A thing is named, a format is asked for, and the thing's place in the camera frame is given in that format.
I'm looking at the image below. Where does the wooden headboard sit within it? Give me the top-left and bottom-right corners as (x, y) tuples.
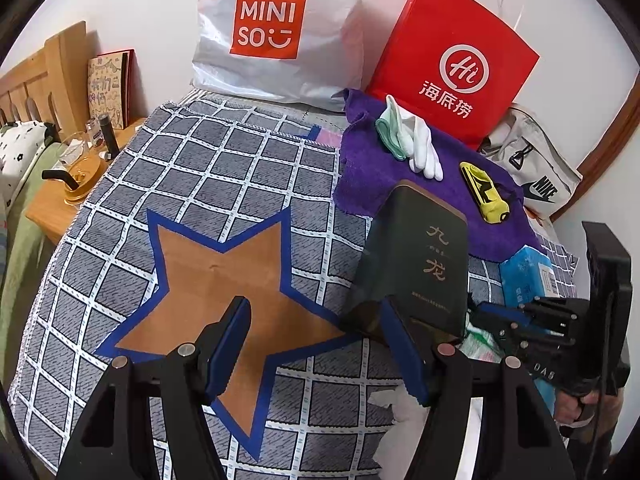
(1, 21), (89, 142)

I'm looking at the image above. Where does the brown star blue border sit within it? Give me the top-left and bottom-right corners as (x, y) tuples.
(96, 208), (353, 458)

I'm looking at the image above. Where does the dark green gold tin box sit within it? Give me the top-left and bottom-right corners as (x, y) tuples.
(341, 180), (469, 338)

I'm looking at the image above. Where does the grey Nike bag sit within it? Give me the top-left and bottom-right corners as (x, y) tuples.
(480, 103), (582, 218)

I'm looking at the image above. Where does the brown wooden door frame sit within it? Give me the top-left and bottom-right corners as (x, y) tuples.
(551, 75), (640, 221)

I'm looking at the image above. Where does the white mesh bag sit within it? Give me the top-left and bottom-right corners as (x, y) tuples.
(368, 385), (430, 480)

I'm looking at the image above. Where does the red paper shopping bag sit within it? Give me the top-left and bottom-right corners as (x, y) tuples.
(367, 0), (539, 150)

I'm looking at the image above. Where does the green tissue pack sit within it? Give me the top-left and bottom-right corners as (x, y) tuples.
(458, 314), (503, 363)

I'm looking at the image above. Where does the blue star marker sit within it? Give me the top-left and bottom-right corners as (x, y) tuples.
(534, 378), (555, 415)

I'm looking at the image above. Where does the white Miniso plastic bag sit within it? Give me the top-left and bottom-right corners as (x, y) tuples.
(192, 0), (363, 112)

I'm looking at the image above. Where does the blue cardboard box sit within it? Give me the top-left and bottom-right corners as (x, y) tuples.
(499, 246), (559, 308)

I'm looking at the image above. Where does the grey checked blanket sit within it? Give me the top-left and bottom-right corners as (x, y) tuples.
(8, 88), (582, 480)

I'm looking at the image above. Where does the wooden bedside table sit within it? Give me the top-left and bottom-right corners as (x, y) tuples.
(24, 116), (147, 246)

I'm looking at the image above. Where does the purple fluffy towel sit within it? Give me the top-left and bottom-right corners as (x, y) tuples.
(333, 89), (541, 262)

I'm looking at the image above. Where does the person's right hand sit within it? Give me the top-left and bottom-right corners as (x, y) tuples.
(553, 390), (622, 432)

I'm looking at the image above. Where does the yellow black pouch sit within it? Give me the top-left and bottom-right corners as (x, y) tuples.
(459, 162), (510, 224)

